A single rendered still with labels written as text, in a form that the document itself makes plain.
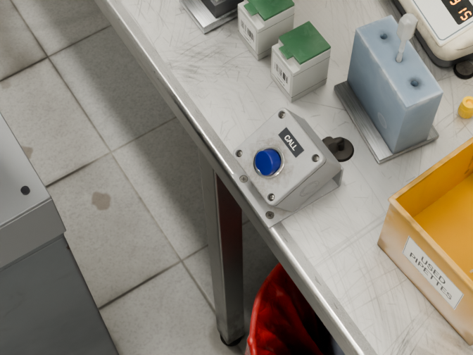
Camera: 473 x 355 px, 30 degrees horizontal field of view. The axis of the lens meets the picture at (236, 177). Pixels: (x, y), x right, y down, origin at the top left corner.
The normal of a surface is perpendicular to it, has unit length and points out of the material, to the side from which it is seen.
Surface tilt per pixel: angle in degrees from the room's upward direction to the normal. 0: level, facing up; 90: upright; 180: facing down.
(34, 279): 90
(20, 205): 3
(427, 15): 25
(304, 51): 0
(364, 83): 90
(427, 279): 90
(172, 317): 0
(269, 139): 30
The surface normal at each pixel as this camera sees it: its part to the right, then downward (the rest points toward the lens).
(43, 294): 0.54, 0.74
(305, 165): -0.43, -0.16
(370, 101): -0.91, 0.37
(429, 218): -0.01, -0.47
